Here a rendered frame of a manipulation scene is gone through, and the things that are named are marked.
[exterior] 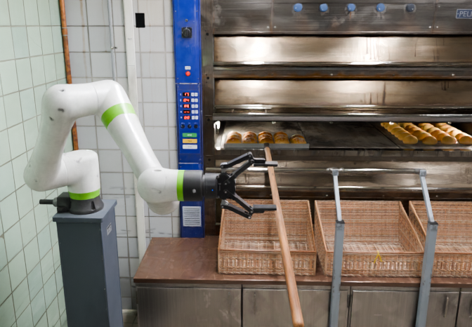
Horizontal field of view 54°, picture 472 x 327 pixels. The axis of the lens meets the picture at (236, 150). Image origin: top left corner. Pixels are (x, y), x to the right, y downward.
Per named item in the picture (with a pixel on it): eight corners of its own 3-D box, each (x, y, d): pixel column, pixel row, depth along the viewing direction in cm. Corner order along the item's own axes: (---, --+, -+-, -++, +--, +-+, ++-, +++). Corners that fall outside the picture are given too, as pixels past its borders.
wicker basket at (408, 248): (311, 238, 306) (312, 199, 298) (397, 238, 305) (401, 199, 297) (323, 277, 259) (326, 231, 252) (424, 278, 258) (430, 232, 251)
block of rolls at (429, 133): (379, 125, 363) (379, 118, 361) (440, 125, 361) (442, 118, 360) (404, 144, 304) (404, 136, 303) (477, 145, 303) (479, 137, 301)
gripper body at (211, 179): (204, 168, 139) (235, 168, 139) (205, 194, 141) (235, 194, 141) (202, 175, 132) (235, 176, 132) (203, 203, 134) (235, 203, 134)
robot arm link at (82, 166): (57, 196, 192) (52, 151, 187) (92, 187, 202) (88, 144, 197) (70, 204, 183) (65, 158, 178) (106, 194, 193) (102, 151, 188)
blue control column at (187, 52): (207, 207, 509) (204, 2, 452) (222, 207, 508) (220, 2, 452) (182, 313, 323) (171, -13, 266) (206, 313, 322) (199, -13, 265)
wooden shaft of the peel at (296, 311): (304, 332, 125) (305, 323, 124) (293, 332, 125) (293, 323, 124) (269, 151, 289) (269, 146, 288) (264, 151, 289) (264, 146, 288)
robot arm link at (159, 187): (131, 197, 130) (135, 161, 134) (140, 209, 141) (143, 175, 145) (181, 198, 129) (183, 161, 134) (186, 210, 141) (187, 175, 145)
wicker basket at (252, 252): (223, 236, 308) (222, 197, 301) (307, 238, 306) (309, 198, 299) (216, 274, 262) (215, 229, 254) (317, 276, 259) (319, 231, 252)
